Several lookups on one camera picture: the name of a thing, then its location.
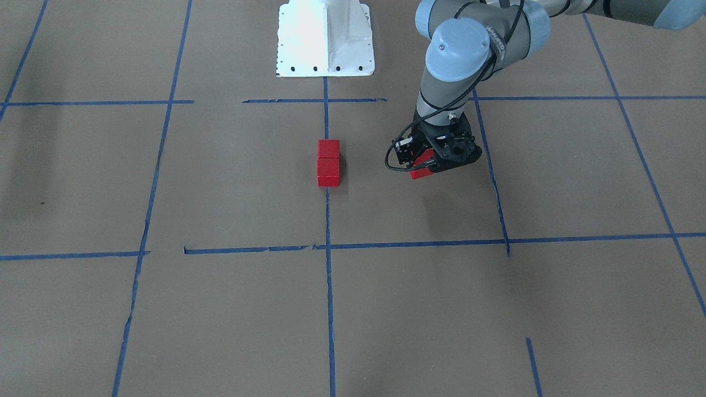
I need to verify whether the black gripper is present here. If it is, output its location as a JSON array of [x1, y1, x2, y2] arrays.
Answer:
[[393, 113, 483, 173]]

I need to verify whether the red block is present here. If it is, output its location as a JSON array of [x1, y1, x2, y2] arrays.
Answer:
[[409, 162, 434, 179], [317, 139, 340, 159], [316, 157, 341, 187]]

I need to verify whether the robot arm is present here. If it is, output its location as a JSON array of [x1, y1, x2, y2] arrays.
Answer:
[[384, 1, 704, 174]]

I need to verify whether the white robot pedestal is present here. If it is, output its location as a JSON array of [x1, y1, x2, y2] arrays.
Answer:
[[275, 1, 376, 78]]

